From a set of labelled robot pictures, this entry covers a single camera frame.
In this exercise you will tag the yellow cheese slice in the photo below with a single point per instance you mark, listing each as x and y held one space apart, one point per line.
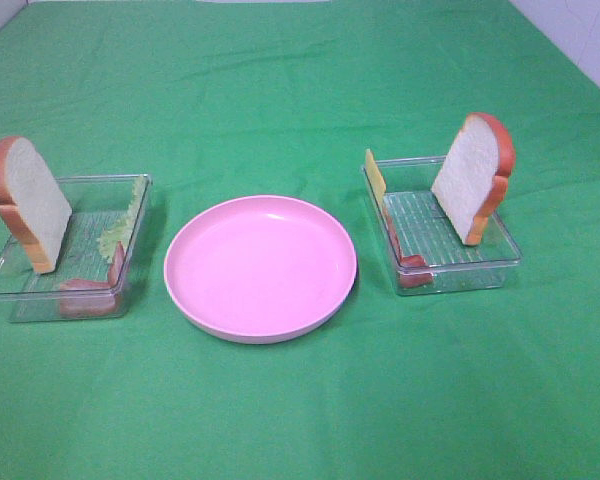
374 176

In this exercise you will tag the clear plastic tray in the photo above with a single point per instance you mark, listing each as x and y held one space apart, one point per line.
97 202
424 229

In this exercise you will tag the bacon strip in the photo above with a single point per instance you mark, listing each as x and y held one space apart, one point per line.
90 298
406 277

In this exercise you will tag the green lettuce leaf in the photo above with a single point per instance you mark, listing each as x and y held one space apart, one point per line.
120 232

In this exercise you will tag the bread slice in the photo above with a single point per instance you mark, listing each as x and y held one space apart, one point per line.
32 205
474 177

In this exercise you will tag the pink round plate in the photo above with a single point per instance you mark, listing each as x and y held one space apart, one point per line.
260 269

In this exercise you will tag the right clear plastic tray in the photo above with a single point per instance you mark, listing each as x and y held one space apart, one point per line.
424 229

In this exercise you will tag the green tablecloth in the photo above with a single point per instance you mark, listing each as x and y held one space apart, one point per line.
218 101

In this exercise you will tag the left clear plastic tray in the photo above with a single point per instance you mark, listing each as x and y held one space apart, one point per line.
97 202

